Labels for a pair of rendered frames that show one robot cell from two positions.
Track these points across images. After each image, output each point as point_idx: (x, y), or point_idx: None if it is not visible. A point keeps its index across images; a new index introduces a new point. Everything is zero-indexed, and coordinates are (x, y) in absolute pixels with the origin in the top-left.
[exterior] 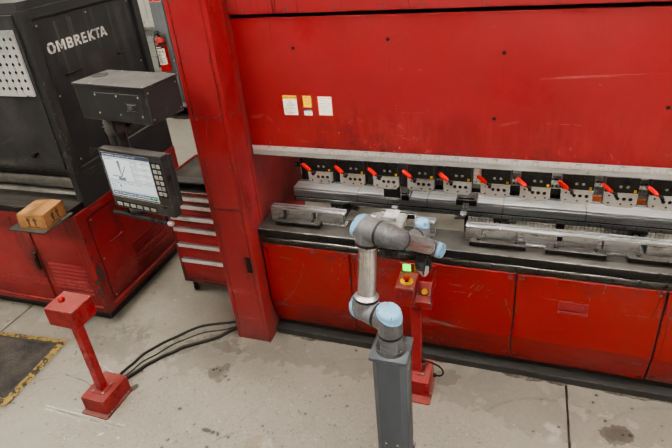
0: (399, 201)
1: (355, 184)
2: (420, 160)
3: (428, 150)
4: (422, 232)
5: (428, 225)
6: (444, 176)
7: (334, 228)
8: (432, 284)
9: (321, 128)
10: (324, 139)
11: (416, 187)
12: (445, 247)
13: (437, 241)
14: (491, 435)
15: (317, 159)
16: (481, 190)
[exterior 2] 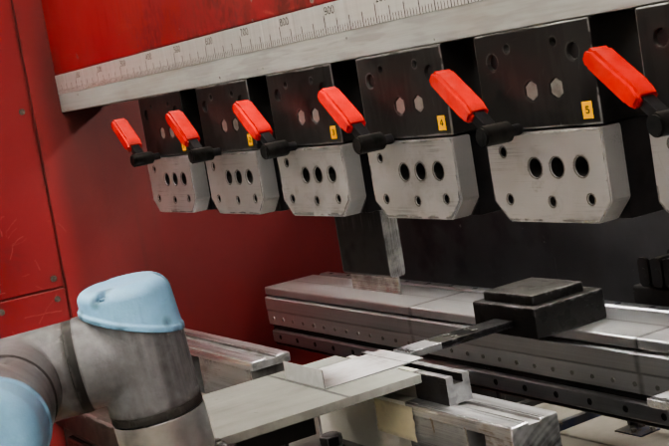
0: (476, 331)
1: (243, 203)
2: (391, 25)
3: None
4: (75, 345)
5: (125, 310)
6: (454, 91)
7: None
8: None
9: None
10: (156, 3)
11: (401, 194)
12: (15, 422)
13: (3, 375)
14: None
15: (156, 101)
16: (659, 178)
